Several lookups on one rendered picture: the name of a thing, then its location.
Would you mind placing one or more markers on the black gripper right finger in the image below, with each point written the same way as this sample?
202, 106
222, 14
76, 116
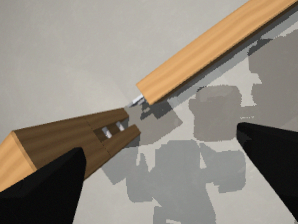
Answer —
274, 152

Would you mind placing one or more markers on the brown wooden post with slot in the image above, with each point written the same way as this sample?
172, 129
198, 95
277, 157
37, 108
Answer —
100, 135

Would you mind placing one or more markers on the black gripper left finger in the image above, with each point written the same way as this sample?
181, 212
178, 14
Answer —
48, 196

